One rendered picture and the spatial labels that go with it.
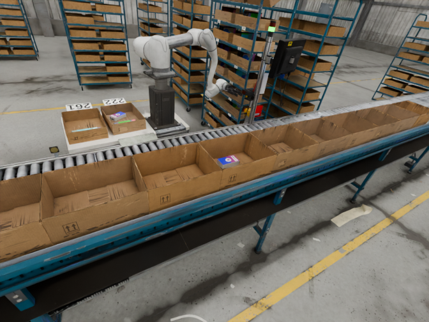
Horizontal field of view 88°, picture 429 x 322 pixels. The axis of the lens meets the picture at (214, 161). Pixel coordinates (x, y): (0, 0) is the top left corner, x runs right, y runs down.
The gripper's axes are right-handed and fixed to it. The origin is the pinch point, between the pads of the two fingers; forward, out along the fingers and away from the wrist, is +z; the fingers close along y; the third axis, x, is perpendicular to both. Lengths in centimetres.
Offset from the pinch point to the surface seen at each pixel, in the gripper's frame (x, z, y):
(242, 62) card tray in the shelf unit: -24.9, -29.7, 22.1
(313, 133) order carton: 5, 87, 23
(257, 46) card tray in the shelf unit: -44, -16, 28
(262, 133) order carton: -6, 87, -40
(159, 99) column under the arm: -6, 10, -90
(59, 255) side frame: 4, 123, -167
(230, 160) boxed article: 3, 97, -72
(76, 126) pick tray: 19, -10, -156
